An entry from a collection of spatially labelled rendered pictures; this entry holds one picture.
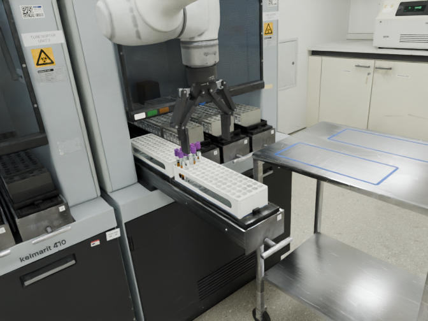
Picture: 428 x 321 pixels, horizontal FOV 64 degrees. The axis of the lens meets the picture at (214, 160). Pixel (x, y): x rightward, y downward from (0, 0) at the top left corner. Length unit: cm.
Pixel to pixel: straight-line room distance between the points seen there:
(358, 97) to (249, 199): 256
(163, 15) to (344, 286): 117
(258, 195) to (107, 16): 51
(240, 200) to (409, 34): 246
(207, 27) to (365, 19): 322
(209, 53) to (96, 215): 60
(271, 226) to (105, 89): 64
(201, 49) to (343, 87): 263
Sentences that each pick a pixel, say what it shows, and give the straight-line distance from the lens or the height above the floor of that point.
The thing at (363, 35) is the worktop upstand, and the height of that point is 94.
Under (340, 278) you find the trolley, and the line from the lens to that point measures 150.
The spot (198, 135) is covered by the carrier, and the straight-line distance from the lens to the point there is 130.
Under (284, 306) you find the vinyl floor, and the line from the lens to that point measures 175.
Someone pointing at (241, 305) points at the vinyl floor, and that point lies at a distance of 175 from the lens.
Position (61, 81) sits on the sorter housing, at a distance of 107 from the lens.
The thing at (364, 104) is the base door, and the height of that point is 44.
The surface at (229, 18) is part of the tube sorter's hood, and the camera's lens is 134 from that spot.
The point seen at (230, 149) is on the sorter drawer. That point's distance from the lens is 131.
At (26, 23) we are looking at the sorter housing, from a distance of 105.
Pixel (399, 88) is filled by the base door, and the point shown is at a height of 61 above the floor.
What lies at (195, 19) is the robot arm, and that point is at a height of 126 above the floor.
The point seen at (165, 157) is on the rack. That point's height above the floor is 86.
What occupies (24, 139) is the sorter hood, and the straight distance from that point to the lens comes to 106.
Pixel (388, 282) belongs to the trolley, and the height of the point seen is 28.
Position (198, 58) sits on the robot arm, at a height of 118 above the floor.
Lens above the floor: 128
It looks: 24 degrees down
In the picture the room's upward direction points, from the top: 4 degrees counter-clockwise
